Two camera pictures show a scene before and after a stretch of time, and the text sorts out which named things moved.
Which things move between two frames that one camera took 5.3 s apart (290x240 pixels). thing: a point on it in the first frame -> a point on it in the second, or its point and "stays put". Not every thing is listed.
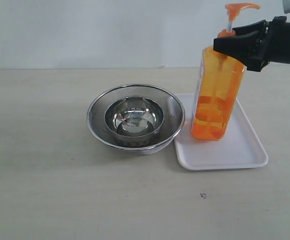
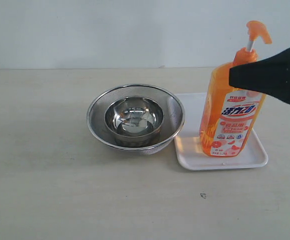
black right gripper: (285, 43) -> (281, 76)
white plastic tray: (242, 146) stays put
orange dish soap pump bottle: (217, 88) -> (230, 116)
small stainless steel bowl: (134, 116) stays put
